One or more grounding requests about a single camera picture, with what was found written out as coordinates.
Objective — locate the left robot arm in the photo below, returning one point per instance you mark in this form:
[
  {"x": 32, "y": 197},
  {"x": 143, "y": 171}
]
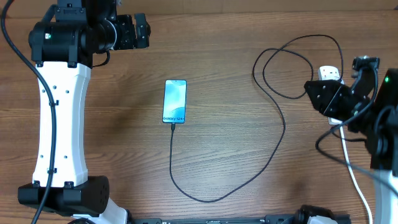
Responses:
[{"x": 62, "y": 45}]

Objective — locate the white power strip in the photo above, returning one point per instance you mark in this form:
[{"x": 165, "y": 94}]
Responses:
[{"x": 327, "y": 72}]

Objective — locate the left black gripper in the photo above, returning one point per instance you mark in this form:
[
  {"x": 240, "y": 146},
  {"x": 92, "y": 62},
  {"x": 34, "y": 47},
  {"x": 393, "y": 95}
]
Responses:
[{"x": 142, "y": 28}]

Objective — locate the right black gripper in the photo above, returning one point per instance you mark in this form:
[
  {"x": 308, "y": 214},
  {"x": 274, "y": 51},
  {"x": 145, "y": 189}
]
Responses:
[{"x": 330, "y": 96}]

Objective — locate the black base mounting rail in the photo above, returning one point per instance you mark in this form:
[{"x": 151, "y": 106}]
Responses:
[{"x": 268, "y": 219}]

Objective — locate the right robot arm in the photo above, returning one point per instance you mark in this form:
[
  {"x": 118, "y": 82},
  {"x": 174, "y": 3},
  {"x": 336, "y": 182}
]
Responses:
[{"x": 370, "y": 109}]

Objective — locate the Samsung Galaxy smartphone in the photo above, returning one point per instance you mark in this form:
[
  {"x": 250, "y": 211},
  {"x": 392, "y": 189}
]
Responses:
[{"x": 175, "y": 96}]

